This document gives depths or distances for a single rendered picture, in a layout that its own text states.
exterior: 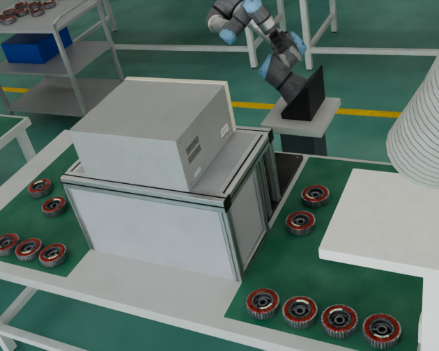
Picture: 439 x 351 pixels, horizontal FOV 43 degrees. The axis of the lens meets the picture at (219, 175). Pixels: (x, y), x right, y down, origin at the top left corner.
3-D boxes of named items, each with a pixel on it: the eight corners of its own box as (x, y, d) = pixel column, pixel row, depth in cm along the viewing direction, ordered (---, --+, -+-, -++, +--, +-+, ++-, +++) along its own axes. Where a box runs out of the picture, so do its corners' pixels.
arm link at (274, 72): (274, 89, 287) (253, 72, 286) (291, 68, 285) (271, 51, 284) (276, 89, 275) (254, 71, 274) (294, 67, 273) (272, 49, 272)
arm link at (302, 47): (293, 72, 283) (215, 12, 299) (312, 49, 281) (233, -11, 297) (288, 65, 272) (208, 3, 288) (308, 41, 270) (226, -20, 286)
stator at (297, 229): (299, 213, 223) (297, 206, 221) (321, 223, 216) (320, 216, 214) (280, 229, 218) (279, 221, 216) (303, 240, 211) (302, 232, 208)
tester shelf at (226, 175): (125, 125, 241) (122, 115, 238) (274, 138, 211) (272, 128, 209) (63, 187, 211) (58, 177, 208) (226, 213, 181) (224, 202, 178)
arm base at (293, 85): (294, 95, 291) (279, 83, 291) (311, 76, 281) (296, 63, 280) (284, 108, 281) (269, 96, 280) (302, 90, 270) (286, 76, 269)
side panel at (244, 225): (263, 229, 220) (250, 162, 202) (270, 230, 219) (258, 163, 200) (234, 281, 201) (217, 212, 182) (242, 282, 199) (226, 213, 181)
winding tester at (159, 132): (140, 120, 232) (127, 76, 220) (236, 129, 213) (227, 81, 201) (86, 177, 205) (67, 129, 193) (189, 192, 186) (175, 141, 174)
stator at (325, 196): (315, 187, 235) (314, 180, 233) (335, 198, 227) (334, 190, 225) (296, 200, 230) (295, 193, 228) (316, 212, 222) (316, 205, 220)
